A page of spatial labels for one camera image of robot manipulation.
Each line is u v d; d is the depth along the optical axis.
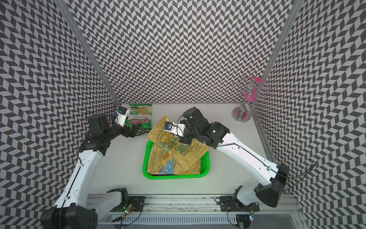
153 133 0.75
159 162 0.81
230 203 0.73
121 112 0.63
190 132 0.55
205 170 0.76
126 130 0.67
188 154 0.76
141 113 1.09
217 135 0.45
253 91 0.91
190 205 0.75
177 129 0.56
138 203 0.72
